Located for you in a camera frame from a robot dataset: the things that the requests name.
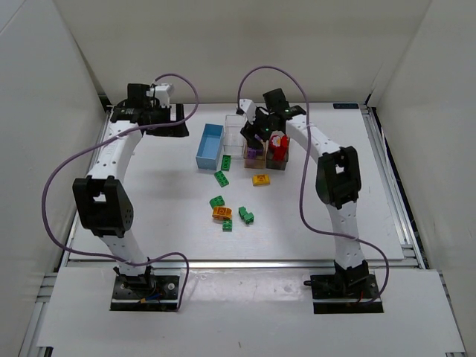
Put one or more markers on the clear plastic container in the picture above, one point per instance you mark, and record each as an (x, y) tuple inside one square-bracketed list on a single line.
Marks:
[(233, 140)]

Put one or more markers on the green lego plate flat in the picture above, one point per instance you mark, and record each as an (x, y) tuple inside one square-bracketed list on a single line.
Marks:
[(221, 178)]

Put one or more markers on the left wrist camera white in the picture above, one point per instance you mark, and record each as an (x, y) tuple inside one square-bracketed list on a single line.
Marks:
[(161, 93)]

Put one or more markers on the red lego brick with sticker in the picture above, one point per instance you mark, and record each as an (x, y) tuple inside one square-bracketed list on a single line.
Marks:
[(274, 142)]

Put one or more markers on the smoky grey plastic container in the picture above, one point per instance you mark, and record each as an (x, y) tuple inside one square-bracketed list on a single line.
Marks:
[(276, 165)]

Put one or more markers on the orange transparent lego brick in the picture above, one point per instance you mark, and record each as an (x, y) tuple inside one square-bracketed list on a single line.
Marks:
[(222, 213)]

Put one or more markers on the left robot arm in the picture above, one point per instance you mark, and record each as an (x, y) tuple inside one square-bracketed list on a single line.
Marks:
[(102, 202)]

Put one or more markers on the light blue plastic container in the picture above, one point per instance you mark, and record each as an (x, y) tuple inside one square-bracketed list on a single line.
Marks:
[(210, 147)]

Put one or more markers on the green lego brick bottom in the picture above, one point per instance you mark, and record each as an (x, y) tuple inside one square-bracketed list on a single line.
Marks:
[(227, 225)]

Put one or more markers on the green lego brick by orange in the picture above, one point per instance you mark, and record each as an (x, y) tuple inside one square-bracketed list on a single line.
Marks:
[(217, 201)]

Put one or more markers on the red curved lego brick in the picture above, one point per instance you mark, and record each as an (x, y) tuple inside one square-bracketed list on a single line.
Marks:
[(284, 144)]

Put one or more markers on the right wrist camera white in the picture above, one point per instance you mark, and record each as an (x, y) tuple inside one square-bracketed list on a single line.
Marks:
[(247, 108)]

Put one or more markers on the yellow lego brick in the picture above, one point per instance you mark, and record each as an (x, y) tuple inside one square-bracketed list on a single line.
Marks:
[(261, 180)]

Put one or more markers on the blue label sticker right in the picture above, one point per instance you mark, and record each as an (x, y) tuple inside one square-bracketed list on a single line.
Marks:
[(345, 106)]

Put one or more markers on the amber transparent plastic container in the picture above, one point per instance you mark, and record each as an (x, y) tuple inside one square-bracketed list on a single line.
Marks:
[(259, 163)]

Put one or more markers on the red long lego brick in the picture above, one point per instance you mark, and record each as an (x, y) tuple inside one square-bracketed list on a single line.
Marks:
[(278, 155)]

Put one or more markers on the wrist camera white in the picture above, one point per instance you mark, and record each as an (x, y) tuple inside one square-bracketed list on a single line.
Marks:
[(247, 108), (161, 93)]

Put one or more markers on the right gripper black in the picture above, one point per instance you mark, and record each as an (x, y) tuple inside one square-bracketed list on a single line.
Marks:
[(254, 131)]

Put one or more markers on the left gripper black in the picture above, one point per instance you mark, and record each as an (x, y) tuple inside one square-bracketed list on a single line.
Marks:
[(178, 119)]

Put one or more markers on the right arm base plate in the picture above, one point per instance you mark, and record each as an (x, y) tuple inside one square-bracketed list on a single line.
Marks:
[(331, 298)]

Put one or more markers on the green lego plate upright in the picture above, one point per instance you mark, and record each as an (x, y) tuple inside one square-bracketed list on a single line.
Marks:
[(226, 163)]

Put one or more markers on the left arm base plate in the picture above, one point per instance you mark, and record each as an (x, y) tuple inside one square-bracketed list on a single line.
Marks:
[(145, 292)]

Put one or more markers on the aluminium frame rail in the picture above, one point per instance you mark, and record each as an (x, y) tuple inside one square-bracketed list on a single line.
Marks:
[(407, 262)]

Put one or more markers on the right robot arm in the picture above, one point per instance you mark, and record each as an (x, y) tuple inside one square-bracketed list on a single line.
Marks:
[(338, 179)]

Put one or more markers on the purple lego brick with studs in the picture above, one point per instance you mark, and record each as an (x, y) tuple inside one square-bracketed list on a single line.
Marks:
[(253, 154)]

